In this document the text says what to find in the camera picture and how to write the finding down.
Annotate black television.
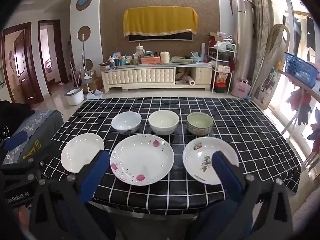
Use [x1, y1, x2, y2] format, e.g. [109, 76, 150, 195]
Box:
[129, 31, 194, 42]

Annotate cream television cabinet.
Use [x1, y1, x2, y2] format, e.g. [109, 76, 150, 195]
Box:
[101, 62, 213, 93]

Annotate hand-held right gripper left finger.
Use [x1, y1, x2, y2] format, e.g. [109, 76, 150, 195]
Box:
[29, 150, 111, 240]

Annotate person's left hand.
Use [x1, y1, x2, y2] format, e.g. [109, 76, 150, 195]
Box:
[17, 205, 31, 230]

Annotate pink petal white plate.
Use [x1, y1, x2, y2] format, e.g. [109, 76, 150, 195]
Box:
[110, 134, 175, 186]

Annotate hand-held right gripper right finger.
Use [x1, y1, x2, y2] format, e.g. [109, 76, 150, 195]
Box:
[212, 151, 295, 240]

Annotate standing air conditioner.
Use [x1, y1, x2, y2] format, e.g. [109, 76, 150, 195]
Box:
[232, 0, 255, 85]

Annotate plain white plate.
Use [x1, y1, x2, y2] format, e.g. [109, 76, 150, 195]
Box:
[61, 133, 105, 173]

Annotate brown wooden door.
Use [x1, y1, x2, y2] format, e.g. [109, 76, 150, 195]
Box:
[1, 22, 44, 104]

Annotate green patterned bowl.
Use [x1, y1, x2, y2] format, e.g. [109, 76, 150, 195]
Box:
[186, 112, 214, 135]

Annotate grey covered sofa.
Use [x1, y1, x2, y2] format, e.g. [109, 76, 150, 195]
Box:
[0, 109, 64, 164]

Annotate floral print white plate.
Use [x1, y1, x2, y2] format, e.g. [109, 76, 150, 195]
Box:
[182, 137, 239, 185]

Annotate black checked tablecloth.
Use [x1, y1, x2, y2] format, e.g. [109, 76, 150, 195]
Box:
[40, 97, 302, 214]

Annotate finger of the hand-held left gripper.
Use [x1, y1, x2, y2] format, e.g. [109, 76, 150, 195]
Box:
[0, 132, 28, 153]
[0, 139, 61, 188]

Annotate pink bag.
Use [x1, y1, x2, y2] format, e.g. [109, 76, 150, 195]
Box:
[231, 79, 251, 98]

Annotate patterned curtain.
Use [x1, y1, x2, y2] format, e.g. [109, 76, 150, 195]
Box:
[246, 0, 272, 85]

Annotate blue plastic basket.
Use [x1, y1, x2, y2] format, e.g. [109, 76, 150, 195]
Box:
[285, 52, 319, 88]

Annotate white mop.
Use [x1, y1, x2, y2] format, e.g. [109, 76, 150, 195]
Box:
[80, 34, 92, 80]

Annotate white bowl with floral outside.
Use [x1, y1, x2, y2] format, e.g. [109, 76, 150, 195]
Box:
[111, 112, 142, 135]

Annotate oval standing mirror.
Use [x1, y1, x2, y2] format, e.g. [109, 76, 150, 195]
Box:
[252, 24, 290, 109]

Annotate black clothing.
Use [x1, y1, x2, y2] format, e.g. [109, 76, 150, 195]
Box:
[0, 100, 35, 140]

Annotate white mop bucket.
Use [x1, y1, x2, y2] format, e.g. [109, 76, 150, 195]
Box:
[64, 87, 84, 105]

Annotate plain white bowl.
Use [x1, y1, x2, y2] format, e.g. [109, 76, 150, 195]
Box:
[148, 110, 179, 135]

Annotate white wire shelf rack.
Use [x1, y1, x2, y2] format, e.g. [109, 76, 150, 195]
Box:
[207, 39, 237, 93]

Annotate white dustpan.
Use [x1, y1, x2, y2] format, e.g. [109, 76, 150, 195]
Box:
[86, 89, 103, 100]

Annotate yellow television cover cloth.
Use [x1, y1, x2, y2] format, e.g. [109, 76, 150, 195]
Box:
[123, 7, 198, 37]

